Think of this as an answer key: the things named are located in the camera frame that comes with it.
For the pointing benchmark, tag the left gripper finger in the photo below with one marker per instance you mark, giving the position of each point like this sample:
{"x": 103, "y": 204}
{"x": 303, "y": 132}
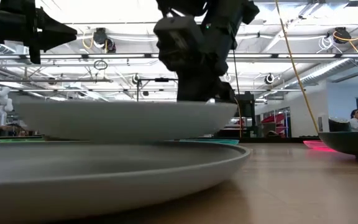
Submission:
{"x": 53, "y": 43}
{"x": 54, "y": 29}

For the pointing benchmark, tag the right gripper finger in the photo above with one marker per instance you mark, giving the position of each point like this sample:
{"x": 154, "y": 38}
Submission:
{"x": 197, "y": 90}
{"x": 227, "y": 93}

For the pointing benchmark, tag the teal plastic plate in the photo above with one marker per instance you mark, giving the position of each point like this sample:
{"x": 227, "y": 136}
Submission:
{"x": 216, "y": 141}

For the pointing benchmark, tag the pale pink plastic plate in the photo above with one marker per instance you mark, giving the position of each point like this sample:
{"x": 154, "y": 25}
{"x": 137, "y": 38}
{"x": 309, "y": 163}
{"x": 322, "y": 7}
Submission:
{"x": 120, "y": 121}

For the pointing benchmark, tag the green translucent plastic plate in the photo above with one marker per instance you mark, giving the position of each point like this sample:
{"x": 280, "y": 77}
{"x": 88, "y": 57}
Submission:
{"x": 20, "y": 140}

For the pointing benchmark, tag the pink translucent plastic plate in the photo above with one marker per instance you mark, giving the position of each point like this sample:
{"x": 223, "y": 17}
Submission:
{"x": 317, "y": 145}

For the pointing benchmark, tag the dark blue-grey plastic plate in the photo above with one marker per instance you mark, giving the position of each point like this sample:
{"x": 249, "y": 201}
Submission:
{"x": 353, "y": 143}

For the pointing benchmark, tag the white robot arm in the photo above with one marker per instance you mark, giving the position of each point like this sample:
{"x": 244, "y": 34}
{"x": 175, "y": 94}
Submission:
{"x": 0, "y": 105}

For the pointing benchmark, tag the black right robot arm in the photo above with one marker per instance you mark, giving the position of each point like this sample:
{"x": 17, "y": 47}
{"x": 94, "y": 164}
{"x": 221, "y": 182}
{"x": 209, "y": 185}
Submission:
{"x": 225, "y": 6}

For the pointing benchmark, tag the black computer case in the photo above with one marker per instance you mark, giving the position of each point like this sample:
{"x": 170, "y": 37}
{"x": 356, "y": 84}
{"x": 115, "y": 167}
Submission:
{"x": 245, "y": 115}

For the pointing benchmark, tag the red storage shelf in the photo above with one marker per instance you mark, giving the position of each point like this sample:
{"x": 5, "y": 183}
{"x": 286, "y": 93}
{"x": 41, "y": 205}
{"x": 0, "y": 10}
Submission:
{"x": 275, "y": 123}

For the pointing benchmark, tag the black chair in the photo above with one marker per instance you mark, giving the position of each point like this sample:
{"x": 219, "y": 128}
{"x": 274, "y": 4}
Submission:
{"x": 339, "y": 125}

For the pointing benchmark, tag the large grey plastic plate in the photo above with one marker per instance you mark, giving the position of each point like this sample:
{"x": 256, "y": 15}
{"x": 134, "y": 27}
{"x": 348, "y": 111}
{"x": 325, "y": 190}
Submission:
{"x": 104, "y": 186}

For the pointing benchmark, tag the black aluminium table frame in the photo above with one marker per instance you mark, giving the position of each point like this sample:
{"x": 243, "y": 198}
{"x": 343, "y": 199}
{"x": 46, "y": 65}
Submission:
{"x": 275, "y": 140}

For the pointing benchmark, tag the long horizontal metal rail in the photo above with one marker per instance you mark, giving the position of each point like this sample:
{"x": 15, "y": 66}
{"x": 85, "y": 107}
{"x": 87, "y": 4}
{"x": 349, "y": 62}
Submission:
{"x": 291, "y": 56}

